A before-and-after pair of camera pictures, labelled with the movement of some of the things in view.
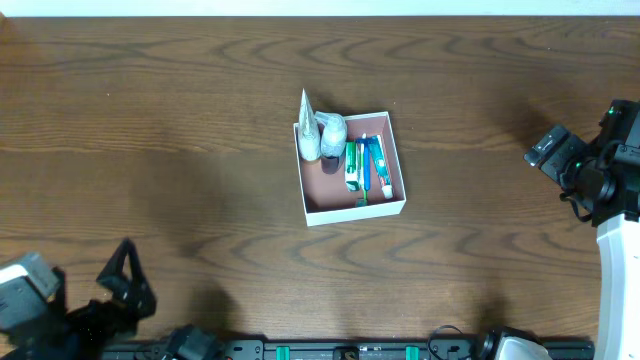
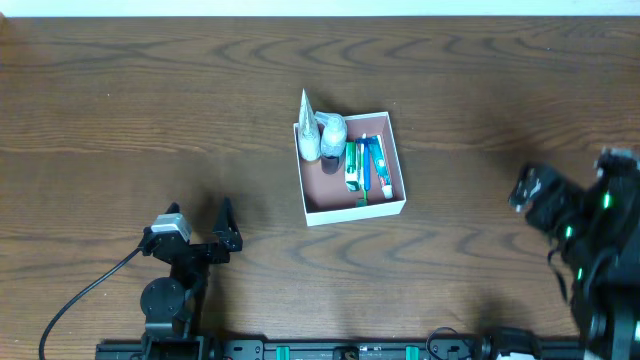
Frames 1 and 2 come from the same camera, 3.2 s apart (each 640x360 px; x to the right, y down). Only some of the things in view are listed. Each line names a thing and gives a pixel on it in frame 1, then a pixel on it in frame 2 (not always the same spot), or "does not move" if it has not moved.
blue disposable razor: x=367 y=141 does not move
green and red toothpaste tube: x=383 y=166 does not move
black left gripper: x=129 y=298 → x=198 y=251
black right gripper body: x=552 y=151 → x=541 y=195
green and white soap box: x=351 y=166 does not move
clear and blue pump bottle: x=333 y=140 does not move
